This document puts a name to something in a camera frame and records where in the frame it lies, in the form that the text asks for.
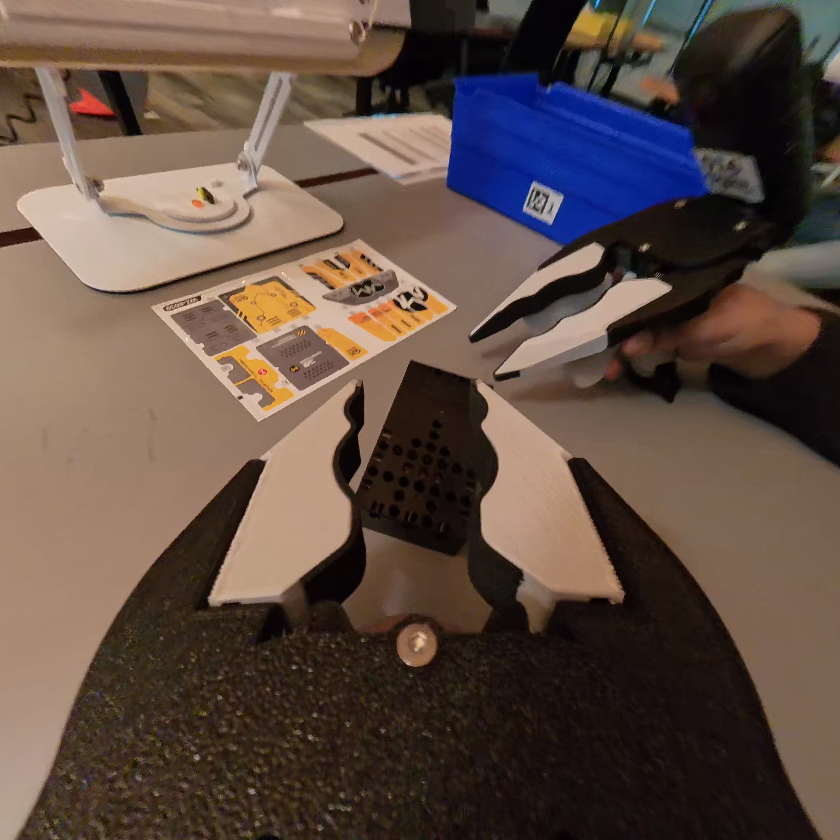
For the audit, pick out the red floor marker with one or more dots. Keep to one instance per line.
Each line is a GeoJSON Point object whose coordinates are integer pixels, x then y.
{"type": "Point", "coordinates": [92, 105]}

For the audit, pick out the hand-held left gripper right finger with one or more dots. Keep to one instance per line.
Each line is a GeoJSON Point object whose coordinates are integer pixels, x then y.
{"type": "Point", "coordinates": [544, 518]}

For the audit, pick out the printed paper sheet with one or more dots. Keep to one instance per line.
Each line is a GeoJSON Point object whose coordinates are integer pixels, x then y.
{"type": "Point", "coordinates": [394, 144]}

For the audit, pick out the yellow and grey sticker sheet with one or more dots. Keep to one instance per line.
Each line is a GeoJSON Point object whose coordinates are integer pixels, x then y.
{"type": "Point", "coordinates": [275, 308]}

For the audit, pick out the person's right hand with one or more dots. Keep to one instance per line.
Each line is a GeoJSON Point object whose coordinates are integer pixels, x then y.
{"type": "Point", "coordinates": [741, 328]}

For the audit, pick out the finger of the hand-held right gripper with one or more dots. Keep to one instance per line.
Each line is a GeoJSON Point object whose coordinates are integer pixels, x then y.
{"type": "Point", "coordinates": [551, 279]}
{"type": "Point", "coordinates": [584, 328]}

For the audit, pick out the small black yellow plastic piece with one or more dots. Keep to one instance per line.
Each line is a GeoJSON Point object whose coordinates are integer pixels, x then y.
{"type": "Point", "coordinates": [205, 195]}

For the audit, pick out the black perforated battery box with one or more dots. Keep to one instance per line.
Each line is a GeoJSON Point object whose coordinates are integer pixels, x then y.
{"type": "Point", "coordinates": [420, 472]}

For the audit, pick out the blue plastic bin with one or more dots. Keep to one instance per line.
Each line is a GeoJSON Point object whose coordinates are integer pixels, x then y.
{"type": "Point", "coordinates": [558, 151]}

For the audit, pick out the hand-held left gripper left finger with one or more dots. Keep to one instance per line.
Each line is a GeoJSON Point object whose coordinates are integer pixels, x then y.
{"type": "Point", "coordinates": [289, 512]}

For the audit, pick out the white book stand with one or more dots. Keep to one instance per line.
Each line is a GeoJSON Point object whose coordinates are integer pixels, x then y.
{"type": "Point", "coordinates": [131, 249]}

